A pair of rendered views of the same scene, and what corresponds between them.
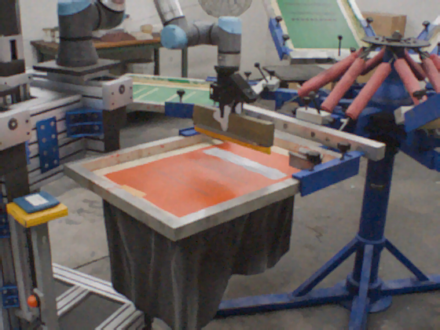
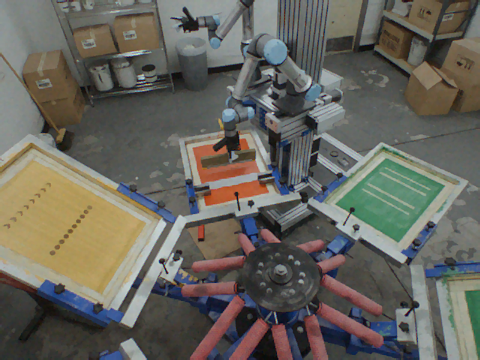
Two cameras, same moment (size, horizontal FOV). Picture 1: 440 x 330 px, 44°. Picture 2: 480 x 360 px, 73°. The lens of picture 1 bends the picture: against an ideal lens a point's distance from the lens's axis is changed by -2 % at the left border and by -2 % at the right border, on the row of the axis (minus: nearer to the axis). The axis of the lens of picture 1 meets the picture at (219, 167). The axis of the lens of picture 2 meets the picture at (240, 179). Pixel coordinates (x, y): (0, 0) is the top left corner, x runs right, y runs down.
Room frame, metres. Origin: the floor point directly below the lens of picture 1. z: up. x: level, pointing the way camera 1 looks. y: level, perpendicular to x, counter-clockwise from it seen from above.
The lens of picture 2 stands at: (2.63, -1.39, 2.44)
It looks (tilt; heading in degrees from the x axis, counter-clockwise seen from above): 43 degrees down; 121
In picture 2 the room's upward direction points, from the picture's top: 3 degrees counter-clockwise
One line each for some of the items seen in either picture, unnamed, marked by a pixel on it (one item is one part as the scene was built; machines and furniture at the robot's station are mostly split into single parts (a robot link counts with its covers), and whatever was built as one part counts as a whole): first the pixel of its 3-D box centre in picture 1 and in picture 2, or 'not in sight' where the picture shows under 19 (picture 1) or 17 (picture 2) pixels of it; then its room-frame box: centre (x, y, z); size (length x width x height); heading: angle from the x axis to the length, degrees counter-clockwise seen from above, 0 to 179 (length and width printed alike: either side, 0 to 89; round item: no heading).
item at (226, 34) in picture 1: (229, 34); (229, 119); (1.76, -0.02, 1.39); 0.09 x 0.08 x 0.11; 57
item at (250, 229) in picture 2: (320, 123); (248, 224); (2.07, -0.40, 1.02); 0.17 x 0.06 x 0.05; 133
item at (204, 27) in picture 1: (199, 33); (243, 113); (1.79, 0.07, 1.39); 0.11 x 0.11 x 0.08; 57
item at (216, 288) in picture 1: (243, 258); not in sight; (1.50, -0.08, 0.74); 0.46 x 0.04 x 0.42; 133
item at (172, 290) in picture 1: (142, 258); not in sight; (1.49, 0.23, 0.74); 0.45 x 0.03 x 0.43; 43
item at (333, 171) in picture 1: (327, 173); (192, 199); (1.65, -0.35, 0.98); 0.30 x 0.05 x 0.07; 133
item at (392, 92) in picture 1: (379, 175); (274, 338); (2.40, -0.76, 0.67); 0.39 x 0.39 x 1.35
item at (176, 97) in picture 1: (199, 79); (382, 196); (2.67, 0.11, 1.05); 1.08 x 0.61 x 0.23; 73
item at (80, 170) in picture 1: (214, 166); (227, 166); (1.69, 0.02, 0.97); 0.79 x 0.58 x 0.04; 133
